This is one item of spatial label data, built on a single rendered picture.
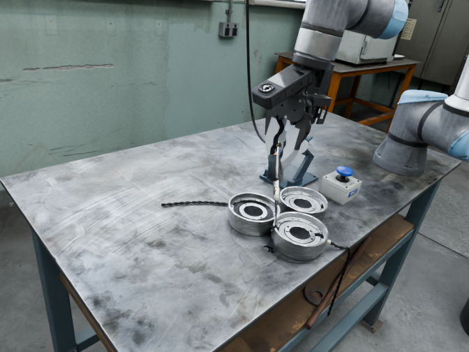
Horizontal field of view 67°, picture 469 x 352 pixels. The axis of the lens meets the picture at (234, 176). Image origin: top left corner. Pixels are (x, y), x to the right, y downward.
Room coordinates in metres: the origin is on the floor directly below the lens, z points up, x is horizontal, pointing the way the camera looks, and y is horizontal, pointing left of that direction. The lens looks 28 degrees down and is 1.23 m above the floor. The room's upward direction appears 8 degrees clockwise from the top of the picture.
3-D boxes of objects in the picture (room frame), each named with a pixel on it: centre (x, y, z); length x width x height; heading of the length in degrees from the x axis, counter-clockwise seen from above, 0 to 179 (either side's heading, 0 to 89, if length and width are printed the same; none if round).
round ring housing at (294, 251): (0.55, -0.14, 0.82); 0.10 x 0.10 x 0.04
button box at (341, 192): (0.77, -0.26, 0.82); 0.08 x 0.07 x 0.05; 138
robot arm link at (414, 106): (1.00, -0.50, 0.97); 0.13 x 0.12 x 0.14; 26
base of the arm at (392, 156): (1.01, -0.50, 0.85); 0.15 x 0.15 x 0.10
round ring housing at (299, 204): (0.66, -0.15, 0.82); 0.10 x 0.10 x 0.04
